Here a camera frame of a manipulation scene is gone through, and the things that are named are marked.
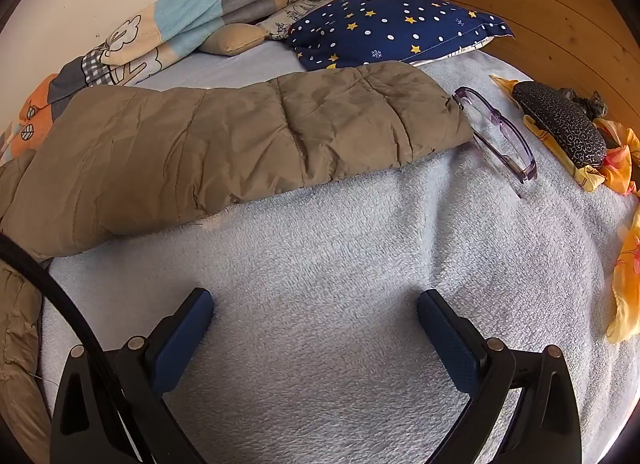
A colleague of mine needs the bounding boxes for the brown puffer jacket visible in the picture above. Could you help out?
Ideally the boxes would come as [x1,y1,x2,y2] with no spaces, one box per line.
[0,60,475,464]

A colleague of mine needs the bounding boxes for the light blue cloud bedsheet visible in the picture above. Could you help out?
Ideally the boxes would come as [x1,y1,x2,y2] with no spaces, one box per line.
[39,40,640,464]

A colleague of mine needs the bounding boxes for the yellow orange floral cloth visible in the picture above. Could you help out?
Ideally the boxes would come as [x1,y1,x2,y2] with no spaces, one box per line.
[491,75,639,344]

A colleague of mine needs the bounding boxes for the black patterned glasses case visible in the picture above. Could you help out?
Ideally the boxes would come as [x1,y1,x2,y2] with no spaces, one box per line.
[512,82,606,168]

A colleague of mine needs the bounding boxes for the patchwork rolled blanket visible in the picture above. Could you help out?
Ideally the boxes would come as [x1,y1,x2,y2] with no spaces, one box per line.
[1,0,296,163]

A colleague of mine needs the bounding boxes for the beige small cushion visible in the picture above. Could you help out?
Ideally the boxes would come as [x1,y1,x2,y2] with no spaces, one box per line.
[198,23,268,57]

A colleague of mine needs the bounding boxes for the wooden headboard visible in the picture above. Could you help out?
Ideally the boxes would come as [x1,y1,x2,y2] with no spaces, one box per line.
[448,0,639,128]

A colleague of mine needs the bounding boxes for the grey printed pillow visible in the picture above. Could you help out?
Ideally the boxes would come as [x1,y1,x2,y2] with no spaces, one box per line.
[257,0,334,40]

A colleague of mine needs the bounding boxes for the navy star pillow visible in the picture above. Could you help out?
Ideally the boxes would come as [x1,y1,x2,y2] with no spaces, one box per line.
[284,0,513,71]

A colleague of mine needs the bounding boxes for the black cable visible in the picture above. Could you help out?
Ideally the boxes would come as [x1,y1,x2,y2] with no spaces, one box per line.
[0,232,151,464]

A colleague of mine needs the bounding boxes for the purple frame eyeglasses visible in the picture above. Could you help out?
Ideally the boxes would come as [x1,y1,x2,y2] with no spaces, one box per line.
[452,86,537,198]

